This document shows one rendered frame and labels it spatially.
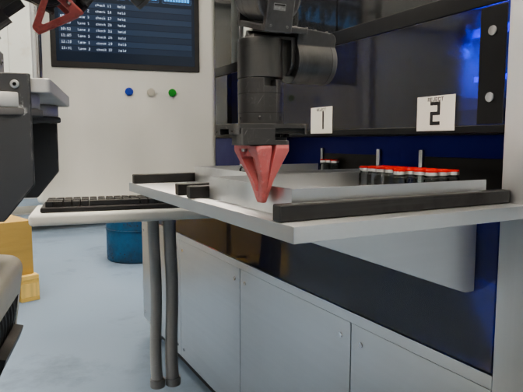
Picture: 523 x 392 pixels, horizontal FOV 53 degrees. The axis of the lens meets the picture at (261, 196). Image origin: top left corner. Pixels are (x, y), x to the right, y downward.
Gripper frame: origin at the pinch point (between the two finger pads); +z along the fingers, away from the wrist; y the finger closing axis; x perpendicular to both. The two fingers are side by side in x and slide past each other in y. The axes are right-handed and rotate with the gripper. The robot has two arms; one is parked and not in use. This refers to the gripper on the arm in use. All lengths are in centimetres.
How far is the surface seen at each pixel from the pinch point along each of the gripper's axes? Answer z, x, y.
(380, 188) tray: -0.6, -5.9, 14.6
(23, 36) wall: -181, 905, 44
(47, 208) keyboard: 8, 72, -18
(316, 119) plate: -12, 43, 38
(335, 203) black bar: 0.5, -8.1, 5.8
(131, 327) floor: 90, 206, 33
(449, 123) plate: -9.6, 3.9, 38.0
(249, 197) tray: 0.8, 5.5, 1.1
